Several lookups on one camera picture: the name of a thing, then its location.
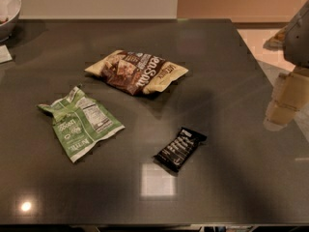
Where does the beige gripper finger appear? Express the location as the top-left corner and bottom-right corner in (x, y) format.
(271, 67), (309, 111)
(266, 101), (295, 126)

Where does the black rxbar chocolate bar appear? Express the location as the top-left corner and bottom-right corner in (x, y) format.
(154, 128), (207, 172)

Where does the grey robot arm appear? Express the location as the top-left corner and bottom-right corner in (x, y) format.
(264, 1), (309, 131)

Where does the brown cream sea salt chips bag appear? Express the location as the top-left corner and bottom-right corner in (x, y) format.
(85, 50), (188, 96)

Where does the green snack bag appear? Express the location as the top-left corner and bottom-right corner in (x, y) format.
(38, 86), (125, 162)

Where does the white paper napkin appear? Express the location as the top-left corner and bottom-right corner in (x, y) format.
(0, 45), (13, 63)

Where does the grey bowl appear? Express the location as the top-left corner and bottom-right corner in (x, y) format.
(0, 0), (21, 42)

